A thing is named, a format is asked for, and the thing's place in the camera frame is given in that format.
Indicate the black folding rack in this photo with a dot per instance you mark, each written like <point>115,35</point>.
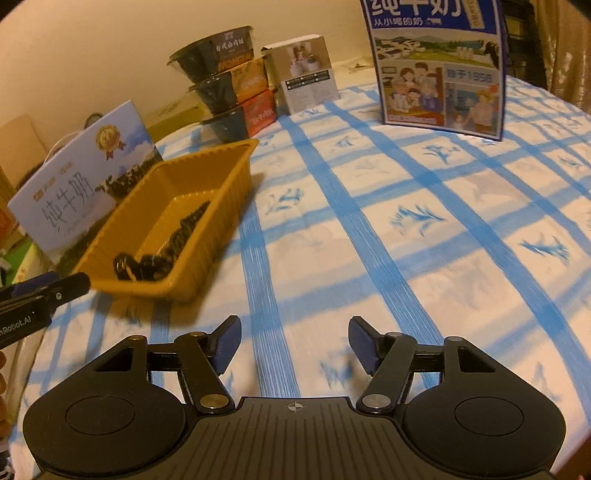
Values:
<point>521,37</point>

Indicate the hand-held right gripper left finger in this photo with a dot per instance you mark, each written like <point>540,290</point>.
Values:
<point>226,341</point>

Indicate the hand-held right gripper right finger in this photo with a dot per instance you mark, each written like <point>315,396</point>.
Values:
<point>362,344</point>

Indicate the flat cardboard piece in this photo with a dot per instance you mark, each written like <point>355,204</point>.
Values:
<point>175,108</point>

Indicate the dark blue milk carton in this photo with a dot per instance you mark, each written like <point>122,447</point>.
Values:
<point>429,69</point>

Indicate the light wooden board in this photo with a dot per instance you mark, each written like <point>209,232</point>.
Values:
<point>23,138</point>

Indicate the patterned beige curtain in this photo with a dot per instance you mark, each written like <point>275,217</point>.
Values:
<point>568,55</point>

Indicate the person's left hand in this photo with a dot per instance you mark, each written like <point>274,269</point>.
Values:
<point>2,392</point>

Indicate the small white product box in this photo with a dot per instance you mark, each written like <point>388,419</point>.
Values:
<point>304,78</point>

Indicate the pale blue milk carton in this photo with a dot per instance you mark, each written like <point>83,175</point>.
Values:
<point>83,184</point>

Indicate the blue checked tablecloth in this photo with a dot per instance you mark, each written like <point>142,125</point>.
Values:
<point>415,277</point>

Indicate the orange-sleeved instant food bowl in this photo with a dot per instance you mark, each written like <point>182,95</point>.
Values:
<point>240,81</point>

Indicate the black-sleeved instant food bowl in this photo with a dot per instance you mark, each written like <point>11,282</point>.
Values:
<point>207,53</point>

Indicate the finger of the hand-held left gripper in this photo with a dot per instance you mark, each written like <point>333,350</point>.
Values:
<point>32,285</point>
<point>74,284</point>

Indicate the yellow plastic tray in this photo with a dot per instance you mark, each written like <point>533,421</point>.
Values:
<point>217,175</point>

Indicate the red-sleeved instant food bowl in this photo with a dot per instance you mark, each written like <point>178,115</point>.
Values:
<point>249,115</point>

